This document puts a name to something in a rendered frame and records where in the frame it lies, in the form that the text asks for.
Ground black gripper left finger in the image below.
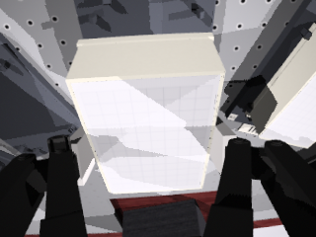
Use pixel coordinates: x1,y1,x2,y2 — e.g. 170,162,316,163
0,125,96,237

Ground white rectangular block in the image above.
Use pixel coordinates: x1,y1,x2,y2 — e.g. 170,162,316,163
65,33,225,194
245,23,316,148

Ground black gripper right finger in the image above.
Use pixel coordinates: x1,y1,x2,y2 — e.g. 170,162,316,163
202,116,316,237

